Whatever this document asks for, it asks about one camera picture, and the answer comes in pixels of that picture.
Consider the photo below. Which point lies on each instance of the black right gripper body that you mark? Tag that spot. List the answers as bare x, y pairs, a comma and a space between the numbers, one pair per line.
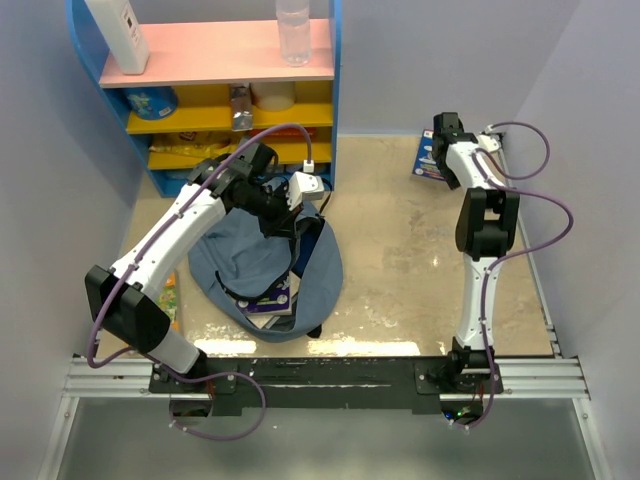
451, 178

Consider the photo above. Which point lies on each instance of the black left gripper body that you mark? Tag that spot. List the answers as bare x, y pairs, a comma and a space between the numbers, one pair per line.
269, 206

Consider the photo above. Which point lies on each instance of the blue cartoon book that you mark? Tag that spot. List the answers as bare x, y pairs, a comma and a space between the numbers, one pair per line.
424, 165

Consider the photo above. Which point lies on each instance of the blue fabric backpack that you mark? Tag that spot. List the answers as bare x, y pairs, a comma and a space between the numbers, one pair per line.
234, 261

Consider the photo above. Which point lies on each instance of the purple cover book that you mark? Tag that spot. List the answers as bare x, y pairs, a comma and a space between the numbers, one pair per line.
267, 302

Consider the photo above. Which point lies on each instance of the white coffee cover book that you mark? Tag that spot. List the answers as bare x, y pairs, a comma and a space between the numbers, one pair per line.
266, 321

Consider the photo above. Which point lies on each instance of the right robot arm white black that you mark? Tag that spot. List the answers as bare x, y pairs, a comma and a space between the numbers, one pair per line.
484, 235

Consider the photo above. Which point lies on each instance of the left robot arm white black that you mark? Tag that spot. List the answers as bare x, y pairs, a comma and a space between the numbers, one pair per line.
123, 298

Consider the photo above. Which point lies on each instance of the yellow snack bag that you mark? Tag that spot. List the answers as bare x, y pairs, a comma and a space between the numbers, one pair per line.
200, 144

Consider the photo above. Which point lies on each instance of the red flat box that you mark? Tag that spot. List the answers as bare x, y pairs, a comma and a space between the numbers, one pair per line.
288, 132

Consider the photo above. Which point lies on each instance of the orange green children book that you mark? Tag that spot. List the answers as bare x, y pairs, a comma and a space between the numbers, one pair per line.
168, 301

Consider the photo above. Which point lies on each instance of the blue shelf unit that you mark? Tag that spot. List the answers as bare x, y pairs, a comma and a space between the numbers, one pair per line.
200, 61

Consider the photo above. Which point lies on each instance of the blue round tin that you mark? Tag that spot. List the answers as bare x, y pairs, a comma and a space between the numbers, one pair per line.
152, 103

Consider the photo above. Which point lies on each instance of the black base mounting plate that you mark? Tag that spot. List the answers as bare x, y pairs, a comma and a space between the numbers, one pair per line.
451, 386

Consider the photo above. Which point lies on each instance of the clear plastic water bottle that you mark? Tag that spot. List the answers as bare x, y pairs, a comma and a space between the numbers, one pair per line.
293, 21

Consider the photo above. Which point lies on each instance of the white rectangular box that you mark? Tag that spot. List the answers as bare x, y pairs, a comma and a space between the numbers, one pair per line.
122, 33

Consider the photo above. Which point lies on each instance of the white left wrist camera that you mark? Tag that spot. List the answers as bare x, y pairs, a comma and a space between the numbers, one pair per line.
304, 185

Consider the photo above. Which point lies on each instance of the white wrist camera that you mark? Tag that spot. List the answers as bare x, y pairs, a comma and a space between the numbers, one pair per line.
490, 140
304, 185

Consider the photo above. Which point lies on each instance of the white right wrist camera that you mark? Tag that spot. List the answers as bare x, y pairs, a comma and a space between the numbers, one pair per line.
490, 140

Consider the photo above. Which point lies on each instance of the aluminium frame rail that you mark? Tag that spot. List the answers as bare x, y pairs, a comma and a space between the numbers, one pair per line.
523, 378

